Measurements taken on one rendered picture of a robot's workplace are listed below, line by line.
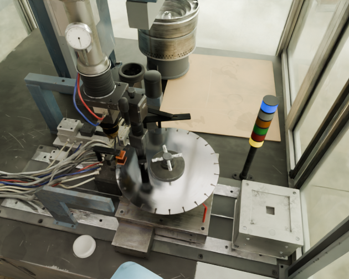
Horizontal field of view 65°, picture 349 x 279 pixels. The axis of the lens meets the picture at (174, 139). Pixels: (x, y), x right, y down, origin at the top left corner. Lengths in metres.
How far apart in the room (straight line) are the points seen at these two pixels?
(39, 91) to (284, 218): 0.96
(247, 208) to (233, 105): 0.63
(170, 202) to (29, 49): 1.42
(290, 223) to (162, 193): 0.39
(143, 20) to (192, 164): 0.48
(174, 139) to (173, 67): 0.58
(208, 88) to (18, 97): 0.96
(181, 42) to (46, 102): 0.65
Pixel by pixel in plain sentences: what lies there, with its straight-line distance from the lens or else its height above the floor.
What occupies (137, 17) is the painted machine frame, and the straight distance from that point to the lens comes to 0.94.
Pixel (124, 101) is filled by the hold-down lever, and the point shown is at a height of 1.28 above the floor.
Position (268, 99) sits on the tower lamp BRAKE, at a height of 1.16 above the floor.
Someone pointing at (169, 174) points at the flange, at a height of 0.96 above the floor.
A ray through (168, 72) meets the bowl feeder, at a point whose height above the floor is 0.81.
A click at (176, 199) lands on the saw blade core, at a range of 0.83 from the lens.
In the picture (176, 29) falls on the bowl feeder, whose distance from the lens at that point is 1.30.
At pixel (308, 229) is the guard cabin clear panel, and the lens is 0.98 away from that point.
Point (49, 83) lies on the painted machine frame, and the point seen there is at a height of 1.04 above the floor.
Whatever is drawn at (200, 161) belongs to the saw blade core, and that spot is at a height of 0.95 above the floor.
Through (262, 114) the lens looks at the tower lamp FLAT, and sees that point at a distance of 0.84.
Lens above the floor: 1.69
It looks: 51 degrees down
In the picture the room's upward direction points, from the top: straight up
